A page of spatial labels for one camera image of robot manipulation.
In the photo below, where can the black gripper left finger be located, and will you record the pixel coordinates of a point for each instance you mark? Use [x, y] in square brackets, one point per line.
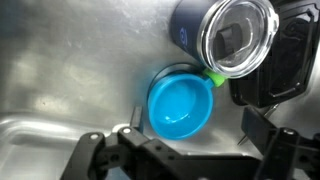
[137, 118]

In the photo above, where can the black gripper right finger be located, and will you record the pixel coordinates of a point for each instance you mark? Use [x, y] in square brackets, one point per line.
[256, 123]

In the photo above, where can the thin steel utensil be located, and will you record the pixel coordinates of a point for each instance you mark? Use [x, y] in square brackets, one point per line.
[271, 110]

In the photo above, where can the black plastic tray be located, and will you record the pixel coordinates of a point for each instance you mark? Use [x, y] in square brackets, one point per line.
[290, 66]

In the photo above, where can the stainless steel sink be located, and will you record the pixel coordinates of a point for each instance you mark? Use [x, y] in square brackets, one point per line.
[66, 66]

